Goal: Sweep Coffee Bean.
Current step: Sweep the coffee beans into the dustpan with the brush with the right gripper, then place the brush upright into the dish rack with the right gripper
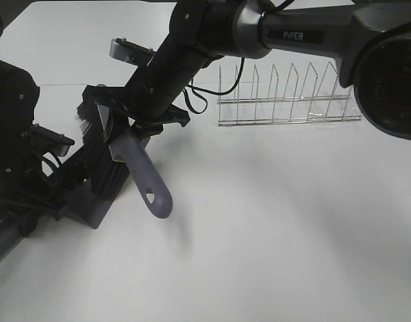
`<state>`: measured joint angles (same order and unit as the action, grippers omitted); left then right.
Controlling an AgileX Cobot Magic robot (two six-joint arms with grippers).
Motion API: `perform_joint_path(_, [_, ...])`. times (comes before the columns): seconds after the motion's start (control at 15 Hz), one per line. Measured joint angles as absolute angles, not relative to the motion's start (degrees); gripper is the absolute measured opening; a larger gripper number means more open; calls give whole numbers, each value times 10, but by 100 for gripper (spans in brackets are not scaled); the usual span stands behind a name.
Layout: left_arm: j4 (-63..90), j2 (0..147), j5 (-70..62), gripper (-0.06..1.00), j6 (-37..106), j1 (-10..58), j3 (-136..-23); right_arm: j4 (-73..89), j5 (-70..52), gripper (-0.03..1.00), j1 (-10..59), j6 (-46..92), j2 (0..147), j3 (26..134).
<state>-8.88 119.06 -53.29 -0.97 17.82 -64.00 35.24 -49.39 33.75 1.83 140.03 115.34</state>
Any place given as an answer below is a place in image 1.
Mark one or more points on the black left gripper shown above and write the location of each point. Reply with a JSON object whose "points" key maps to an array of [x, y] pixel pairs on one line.
{"points": [[37, 194]]}

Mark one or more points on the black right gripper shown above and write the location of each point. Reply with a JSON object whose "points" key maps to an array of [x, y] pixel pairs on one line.
{"points": [[105, 100]]}

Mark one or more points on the purple hand brush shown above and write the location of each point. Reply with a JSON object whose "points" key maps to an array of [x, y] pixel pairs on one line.
{"points": [[138, 161]]}

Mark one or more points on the purple dustpan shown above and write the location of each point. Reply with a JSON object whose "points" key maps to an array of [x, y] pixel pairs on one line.
{"points": [[93, 214]]}

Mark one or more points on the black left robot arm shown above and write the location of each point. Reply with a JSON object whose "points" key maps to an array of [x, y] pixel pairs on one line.
{"points": [[19, 95]]}

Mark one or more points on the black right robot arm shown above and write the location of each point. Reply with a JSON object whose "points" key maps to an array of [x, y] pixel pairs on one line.
{"points": [[369, 42]]}

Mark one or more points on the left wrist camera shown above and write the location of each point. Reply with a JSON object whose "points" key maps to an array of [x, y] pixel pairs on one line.
{"points": [[47, 141]]}

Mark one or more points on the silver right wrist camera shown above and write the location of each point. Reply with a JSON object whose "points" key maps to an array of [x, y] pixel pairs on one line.
{"points": [[124, 50]]}

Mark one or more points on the chrome wire dish rack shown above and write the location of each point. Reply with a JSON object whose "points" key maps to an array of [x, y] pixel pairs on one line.
{"points": [[309, 93]]}

